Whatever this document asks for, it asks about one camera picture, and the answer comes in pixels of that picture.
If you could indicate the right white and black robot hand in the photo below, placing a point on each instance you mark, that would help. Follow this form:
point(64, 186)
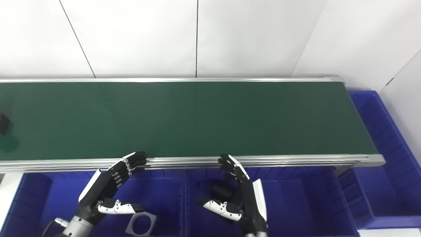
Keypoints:
point(248, 204)

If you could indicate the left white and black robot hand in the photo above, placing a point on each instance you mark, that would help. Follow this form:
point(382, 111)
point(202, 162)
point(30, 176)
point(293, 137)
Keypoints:
point(105, 184)

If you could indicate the black cylinder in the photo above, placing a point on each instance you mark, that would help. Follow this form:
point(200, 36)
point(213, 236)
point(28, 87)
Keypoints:
point(3, 123)

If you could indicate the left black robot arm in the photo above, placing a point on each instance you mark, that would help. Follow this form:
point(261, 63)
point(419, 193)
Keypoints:
point(77, 227)

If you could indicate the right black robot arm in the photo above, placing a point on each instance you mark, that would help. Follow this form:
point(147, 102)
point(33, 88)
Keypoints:
point(256, 234)

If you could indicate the black part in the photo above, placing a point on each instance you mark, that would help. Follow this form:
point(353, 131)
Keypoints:
point(222, 191)

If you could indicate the green conveyor belt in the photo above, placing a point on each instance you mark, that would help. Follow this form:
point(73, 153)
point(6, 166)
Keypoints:
point(263, 161)
point(197, 118)

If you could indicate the blue plastic bin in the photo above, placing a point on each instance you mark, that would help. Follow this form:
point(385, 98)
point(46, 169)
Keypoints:
point(164, 197)
point(296, 204)
point(388, 184)

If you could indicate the grey square plate with hole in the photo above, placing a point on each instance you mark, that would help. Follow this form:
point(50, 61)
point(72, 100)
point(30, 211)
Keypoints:
point(149, 219)

